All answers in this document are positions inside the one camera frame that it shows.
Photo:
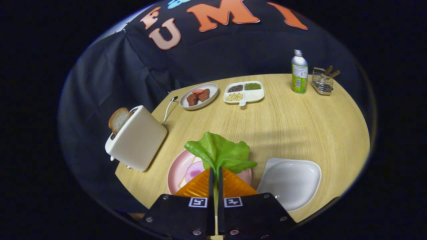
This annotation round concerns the pink round plate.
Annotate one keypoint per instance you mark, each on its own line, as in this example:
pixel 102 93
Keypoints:
pixel 176 170

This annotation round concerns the white square plate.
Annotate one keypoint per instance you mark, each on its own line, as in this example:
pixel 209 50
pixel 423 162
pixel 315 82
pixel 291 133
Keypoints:
pixel 290 181

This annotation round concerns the green label metal bottle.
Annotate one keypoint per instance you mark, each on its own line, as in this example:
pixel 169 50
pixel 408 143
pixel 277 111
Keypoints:
pixel 299 76

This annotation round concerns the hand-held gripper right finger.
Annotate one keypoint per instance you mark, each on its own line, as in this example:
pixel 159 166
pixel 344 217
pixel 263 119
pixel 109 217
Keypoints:
pixel 220 206

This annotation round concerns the square white toast slice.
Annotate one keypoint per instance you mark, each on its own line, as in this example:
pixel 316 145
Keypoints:
pixel 197 160

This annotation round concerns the white toaster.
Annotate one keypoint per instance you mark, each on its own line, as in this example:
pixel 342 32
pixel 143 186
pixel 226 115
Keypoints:
pixel 140 140

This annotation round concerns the black backdrop cloth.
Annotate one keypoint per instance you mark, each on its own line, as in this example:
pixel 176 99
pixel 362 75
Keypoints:
pixel 233 50

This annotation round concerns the brown crust bread slice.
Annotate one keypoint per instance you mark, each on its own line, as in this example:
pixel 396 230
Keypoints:
pixel 118 120

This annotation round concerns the white divided dish of beans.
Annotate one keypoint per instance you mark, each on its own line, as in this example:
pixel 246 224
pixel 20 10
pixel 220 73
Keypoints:
pixel 255 95

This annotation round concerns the brown meat piece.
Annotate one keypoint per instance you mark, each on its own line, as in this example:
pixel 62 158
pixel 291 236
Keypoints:
pixel 192 100
pixel 204 95

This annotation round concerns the red sausage slice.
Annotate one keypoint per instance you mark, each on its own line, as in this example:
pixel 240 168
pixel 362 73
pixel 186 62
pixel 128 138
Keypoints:
pixel 197 91

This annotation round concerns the green lettuce leaf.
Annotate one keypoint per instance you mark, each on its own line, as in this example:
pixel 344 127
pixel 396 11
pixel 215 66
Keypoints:
pixel 220 150

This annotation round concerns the white round plate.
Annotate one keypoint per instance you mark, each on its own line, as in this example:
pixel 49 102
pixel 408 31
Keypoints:
pixel 211 87

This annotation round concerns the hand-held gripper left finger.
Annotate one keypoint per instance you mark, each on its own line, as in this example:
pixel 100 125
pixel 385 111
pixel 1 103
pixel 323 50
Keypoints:
pixel 211 206

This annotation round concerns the round pink ham slice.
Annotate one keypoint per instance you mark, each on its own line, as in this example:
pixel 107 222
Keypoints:
pixel 193 171

